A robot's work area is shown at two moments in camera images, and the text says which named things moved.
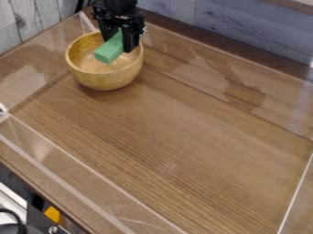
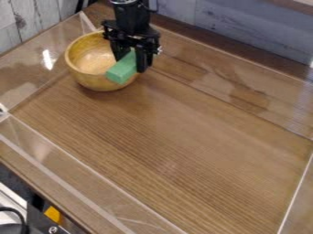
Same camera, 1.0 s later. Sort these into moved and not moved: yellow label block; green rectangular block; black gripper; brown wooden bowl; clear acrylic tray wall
Moved: black gripper; green rectangular block
Not moved: brown wooden bowl; clear acrylic tray wall; yellow label block
